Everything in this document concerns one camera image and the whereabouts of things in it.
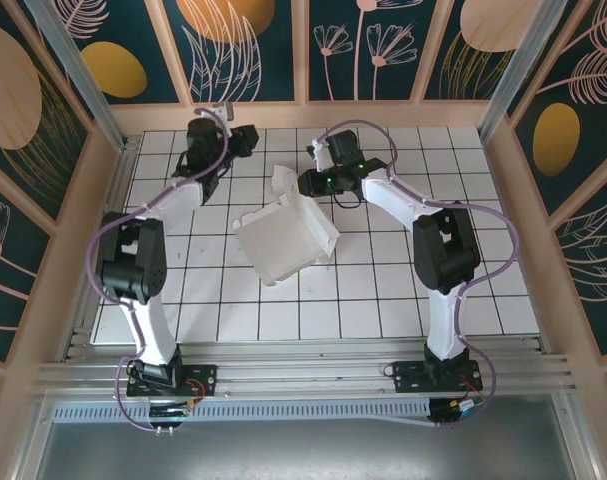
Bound white paper box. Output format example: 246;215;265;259
231;164;340;289

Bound white gridded table board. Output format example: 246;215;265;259
91;127;542;346

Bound green controller circuit board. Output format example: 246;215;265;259
429;397;488;426
146;399;197;420

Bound grey sheet metal panel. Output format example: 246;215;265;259
32;422;577;480

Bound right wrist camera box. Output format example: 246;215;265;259
306;139;330;172

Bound aluminium side rail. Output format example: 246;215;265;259
57;142;143;362

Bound aluminium corner post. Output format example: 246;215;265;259
25;0;130;152
476;0;570;146

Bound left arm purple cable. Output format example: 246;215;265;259
85;106;234;432

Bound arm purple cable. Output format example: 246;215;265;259
85;106;234;432
318;119;522;430

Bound long aluminium frame rails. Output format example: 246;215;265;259
30;335;579;404

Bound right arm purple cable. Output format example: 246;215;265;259
318;119;522;430

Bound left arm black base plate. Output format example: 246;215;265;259
126;363;219;399

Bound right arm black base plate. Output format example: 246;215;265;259
391;359;484;395

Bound grey slotted cable duct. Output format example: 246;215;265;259
51;397;434;427

